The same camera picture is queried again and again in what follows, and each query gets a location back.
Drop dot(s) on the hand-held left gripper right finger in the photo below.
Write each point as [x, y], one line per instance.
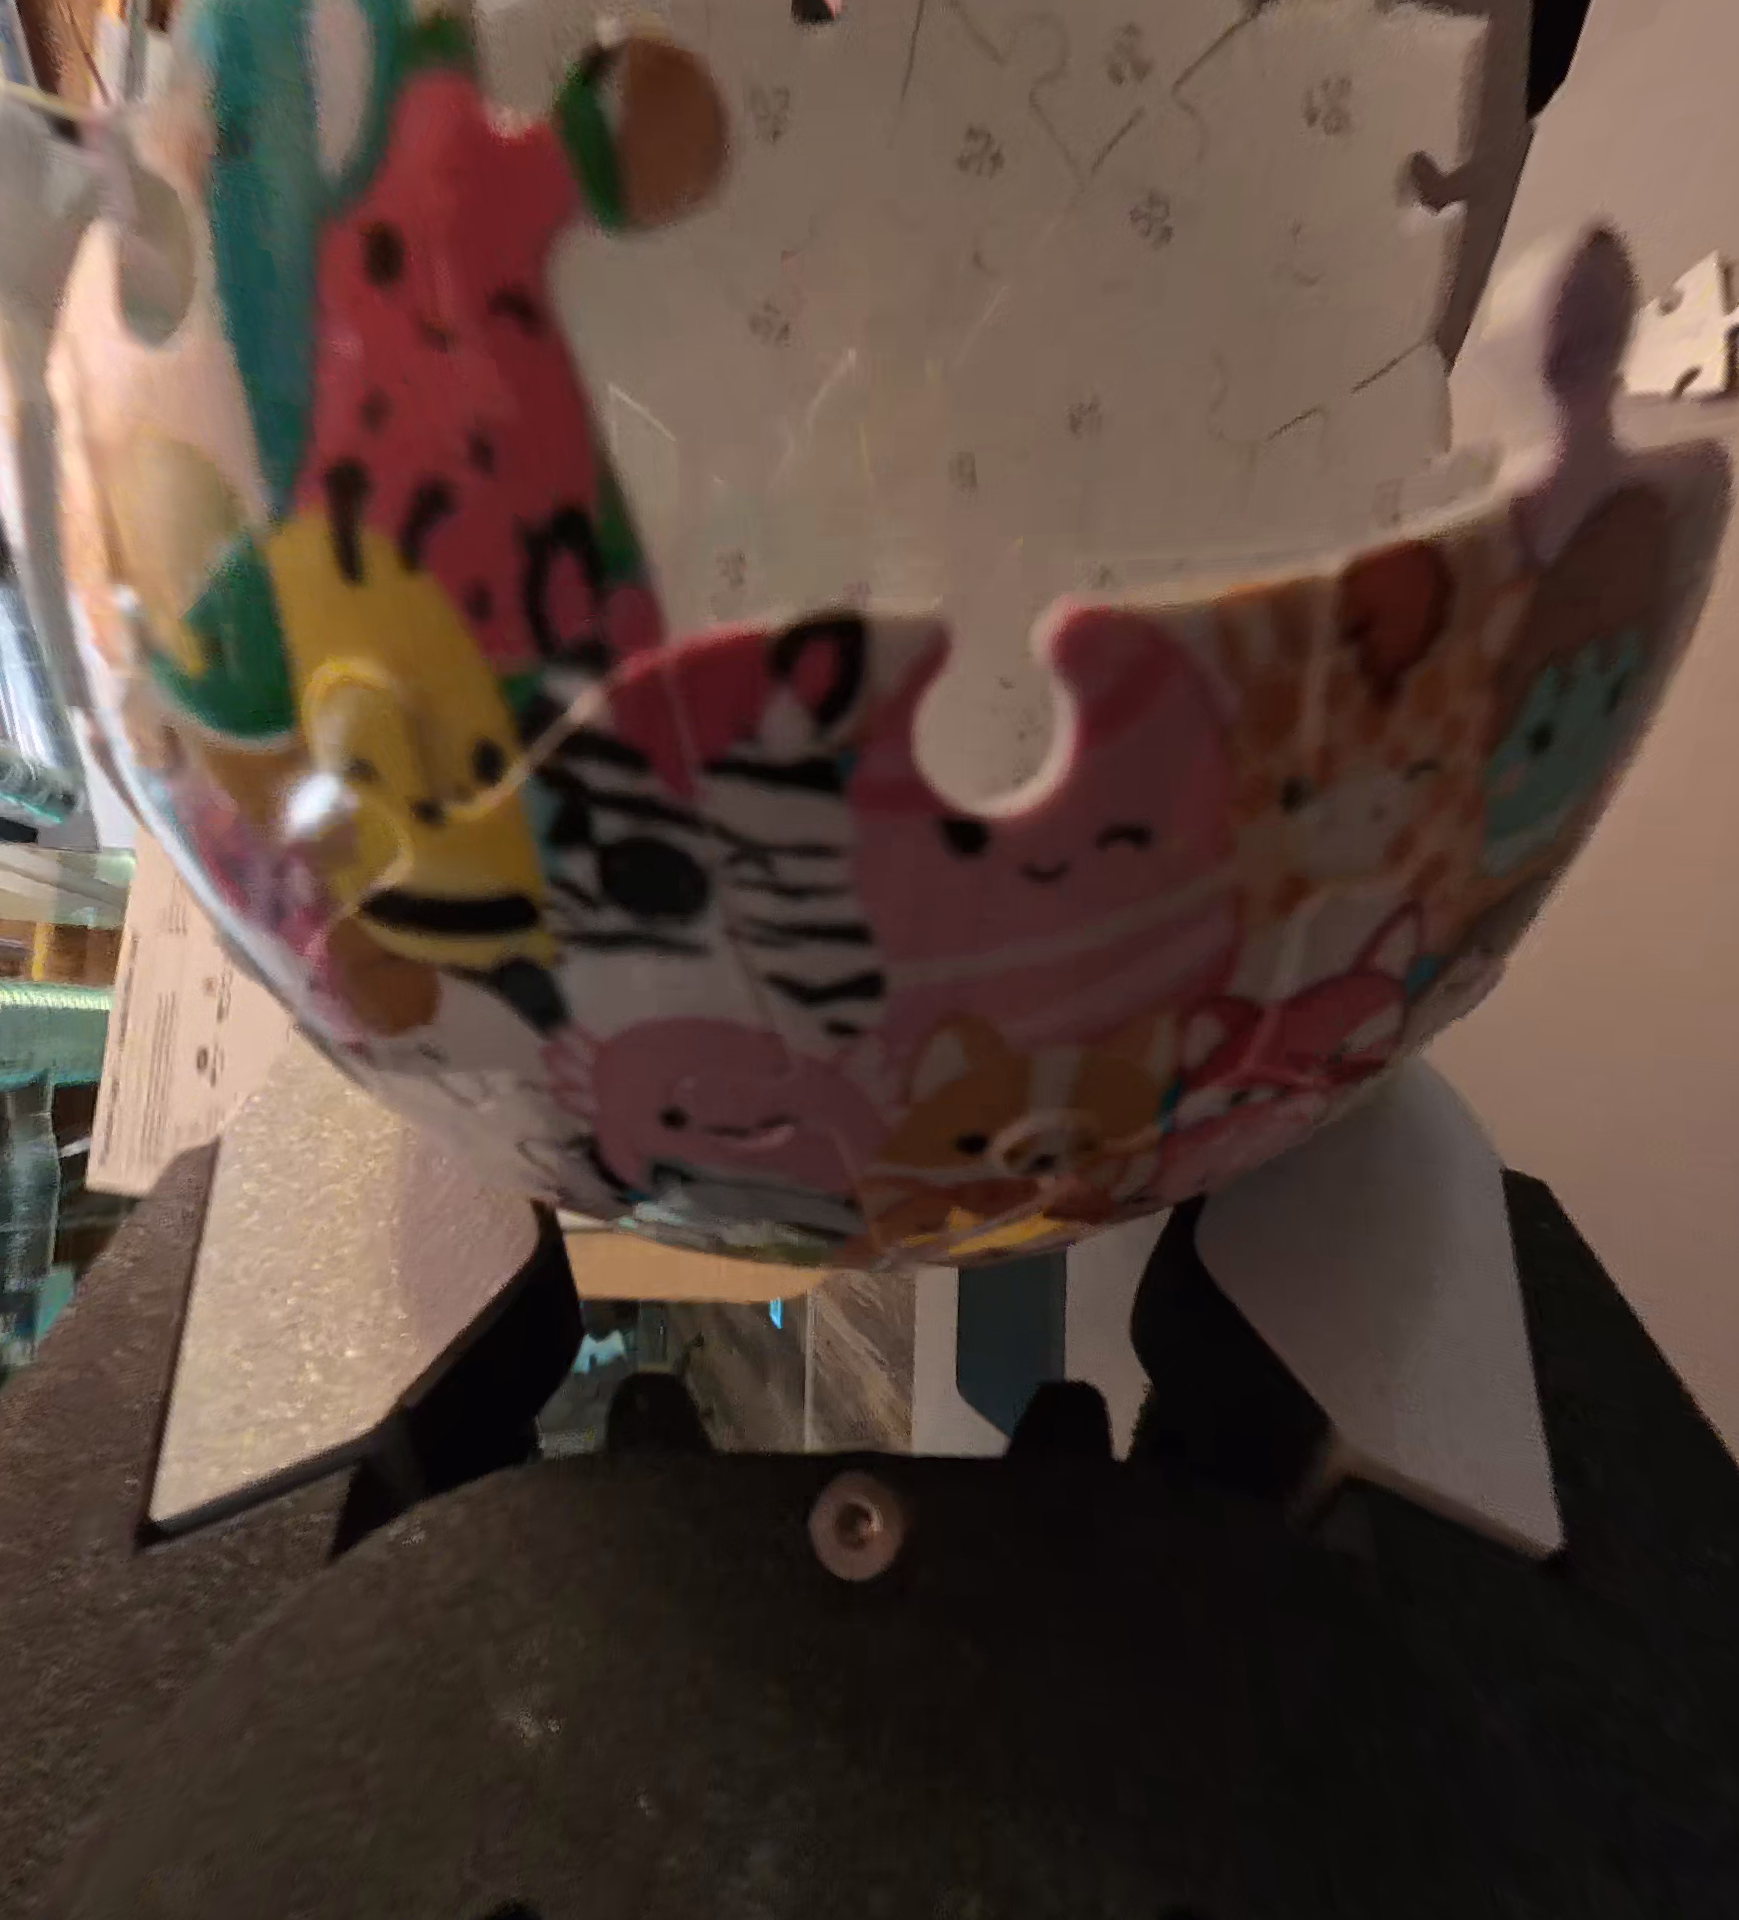
[1378, 1292]

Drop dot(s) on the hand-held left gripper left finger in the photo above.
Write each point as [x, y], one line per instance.
[329, 1306]

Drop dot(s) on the colourful cartoon puzzle ball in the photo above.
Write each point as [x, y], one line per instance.
[959, 375]

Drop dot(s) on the puzzle ball cardboard box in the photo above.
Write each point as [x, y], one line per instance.
[164, 1050]

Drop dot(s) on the white loose puzzle piece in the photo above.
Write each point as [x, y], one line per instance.
[1694, 332]

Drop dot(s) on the light wooden rounded board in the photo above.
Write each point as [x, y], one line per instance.
[690, 1267]

